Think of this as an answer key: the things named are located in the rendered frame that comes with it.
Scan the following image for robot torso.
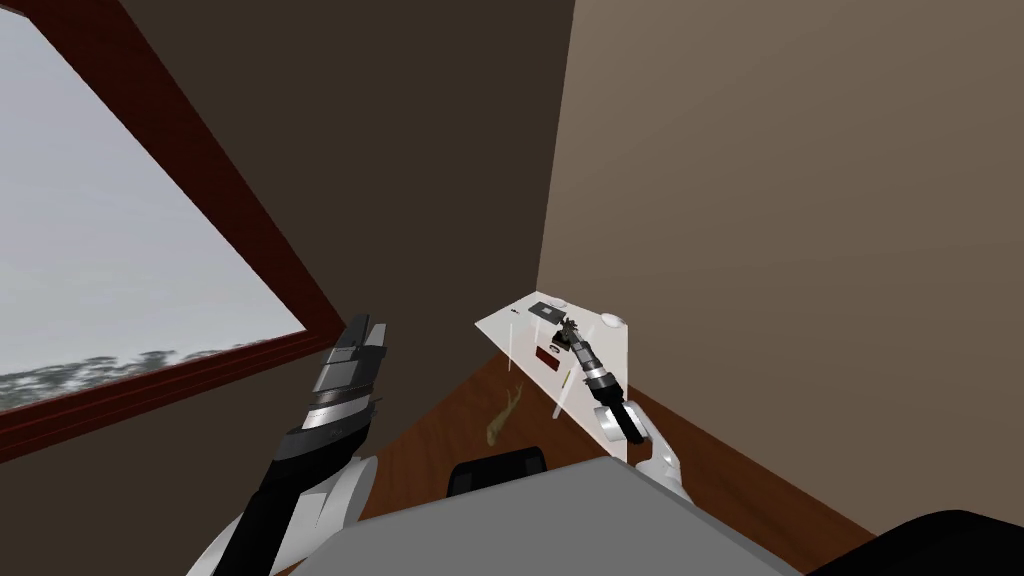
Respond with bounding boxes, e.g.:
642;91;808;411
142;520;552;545
291;447;811;576

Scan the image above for olive elongated object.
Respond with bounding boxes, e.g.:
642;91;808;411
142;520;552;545
484;383;526;448

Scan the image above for white table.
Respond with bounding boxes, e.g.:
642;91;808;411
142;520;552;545
475;291;633;466

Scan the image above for window with dark red frame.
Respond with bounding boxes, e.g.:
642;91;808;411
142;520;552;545
0;0;348;466

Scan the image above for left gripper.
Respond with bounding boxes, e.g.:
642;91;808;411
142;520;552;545
313;313;390;406

